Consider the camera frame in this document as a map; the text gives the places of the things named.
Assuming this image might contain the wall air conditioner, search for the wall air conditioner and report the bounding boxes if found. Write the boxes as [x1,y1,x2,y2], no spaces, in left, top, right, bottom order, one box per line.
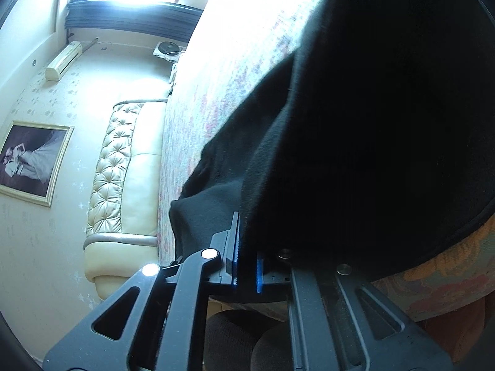
[45,41,83,81]

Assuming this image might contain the framed wedding photo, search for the framed wedding photo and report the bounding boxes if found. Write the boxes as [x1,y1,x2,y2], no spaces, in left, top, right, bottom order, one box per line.
[1,121,74,208]

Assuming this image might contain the dark blue curtain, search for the dark blue curtain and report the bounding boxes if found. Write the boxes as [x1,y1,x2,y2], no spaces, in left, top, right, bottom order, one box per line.
[65,0,203,43]

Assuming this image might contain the black pants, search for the black pants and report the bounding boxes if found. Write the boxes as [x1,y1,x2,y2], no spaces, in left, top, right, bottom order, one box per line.
[169,0,494,291]

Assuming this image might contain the cream tufted headboard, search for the cream tufted headboard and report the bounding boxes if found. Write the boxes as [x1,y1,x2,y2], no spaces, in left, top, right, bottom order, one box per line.
[83,100,166,300]

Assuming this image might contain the white desk fan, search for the white desk fan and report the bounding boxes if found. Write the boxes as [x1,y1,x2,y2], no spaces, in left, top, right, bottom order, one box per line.
[153,41,181,60]

